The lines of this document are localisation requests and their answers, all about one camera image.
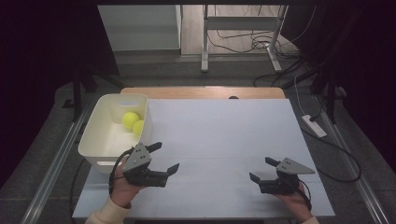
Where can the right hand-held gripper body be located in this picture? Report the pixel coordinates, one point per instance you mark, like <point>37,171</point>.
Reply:
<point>280,185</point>

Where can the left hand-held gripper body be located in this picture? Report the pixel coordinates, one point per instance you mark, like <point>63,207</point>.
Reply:
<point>138,160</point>

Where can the yellow tennis ball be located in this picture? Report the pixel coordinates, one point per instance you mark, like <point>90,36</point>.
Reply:
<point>138,128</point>
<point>130,120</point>

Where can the white plastic bin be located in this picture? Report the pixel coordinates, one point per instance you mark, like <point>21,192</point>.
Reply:
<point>102,143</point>

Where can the person's right hand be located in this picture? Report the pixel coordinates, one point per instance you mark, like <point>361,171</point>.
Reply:
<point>292,203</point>

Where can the person's left hand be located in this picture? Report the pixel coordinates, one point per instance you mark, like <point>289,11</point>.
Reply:
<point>123,193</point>

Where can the white table board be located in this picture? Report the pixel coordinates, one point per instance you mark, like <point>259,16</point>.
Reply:
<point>218,193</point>

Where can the white power strip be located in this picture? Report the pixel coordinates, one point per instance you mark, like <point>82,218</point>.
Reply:
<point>314,126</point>

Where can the black table grommet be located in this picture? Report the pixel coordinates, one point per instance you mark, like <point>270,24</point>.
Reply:
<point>233,97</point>

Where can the black stand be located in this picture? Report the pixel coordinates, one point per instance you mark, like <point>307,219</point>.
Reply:
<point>77,93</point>
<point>331,96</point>

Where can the white cabinet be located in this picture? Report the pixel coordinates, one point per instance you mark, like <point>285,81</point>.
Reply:
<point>140,28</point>

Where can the metal floor rail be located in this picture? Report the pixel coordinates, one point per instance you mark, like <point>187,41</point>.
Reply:
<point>56,161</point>
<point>361,183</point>

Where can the white metal desk frame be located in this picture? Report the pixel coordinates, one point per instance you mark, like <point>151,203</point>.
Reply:
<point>239,23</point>

